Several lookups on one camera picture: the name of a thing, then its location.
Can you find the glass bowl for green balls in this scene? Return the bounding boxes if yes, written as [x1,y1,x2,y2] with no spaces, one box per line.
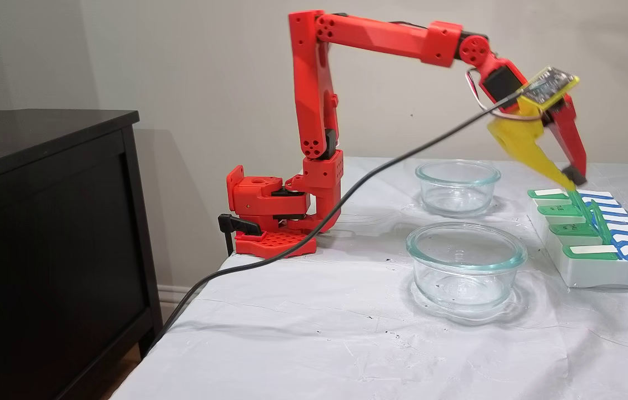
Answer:
[406,222,527,312]

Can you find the glass bowl for red balls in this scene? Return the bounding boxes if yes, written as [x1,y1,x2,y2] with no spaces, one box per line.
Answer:
[415,160,501,217]

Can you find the red black white servo wire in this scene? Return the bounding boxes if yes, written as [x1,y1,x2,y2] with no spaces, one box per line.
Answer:
[465,69,542,121]

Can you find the black table clamp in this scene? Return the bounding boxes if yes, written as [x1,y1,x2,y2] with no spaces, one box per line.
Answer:
[218,213,263,257]

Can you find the black camera cable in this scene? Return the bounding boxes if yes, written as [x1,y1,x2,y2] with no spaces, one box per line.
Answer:
[150,92,526,348]

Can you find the white tablecloth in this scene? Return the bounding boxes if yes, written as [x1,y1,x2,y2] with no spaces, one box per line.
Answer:
[111,157,628,400]

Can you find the white baseboard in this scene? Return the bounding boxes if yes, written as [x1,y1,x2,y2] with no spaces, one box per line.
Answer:
[157,284,203,322]

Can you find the weekly pill organizer box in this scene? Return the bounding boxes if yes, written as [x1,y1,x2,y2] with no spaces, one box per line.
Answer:
[527,169,628,292]

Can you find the black wooden cabinet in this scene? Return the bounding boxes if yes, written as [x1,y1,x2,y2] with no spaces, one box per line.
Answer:
[0,109,165,400]

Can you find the black camera board yellow mount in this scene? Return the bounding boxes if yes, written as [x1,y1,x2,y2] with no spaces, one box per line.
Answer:
[517,67,580,106]

